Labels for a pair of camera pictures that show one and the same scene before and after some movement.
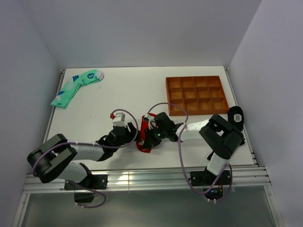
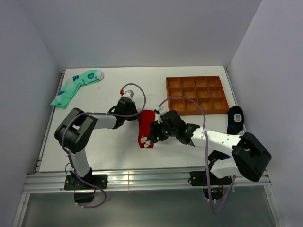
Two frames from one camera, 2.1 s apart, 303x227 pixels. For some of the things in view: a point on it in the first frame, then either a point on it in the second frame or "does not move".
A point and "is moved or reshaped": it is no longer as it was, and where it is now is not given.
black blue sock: (236, 117) does not move
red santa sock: (144, 126) is moved or reshaped
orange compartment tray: (196, 94) does not move
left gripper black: (132, 129) to (133, 107)
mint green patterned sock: (70, 86) does not move
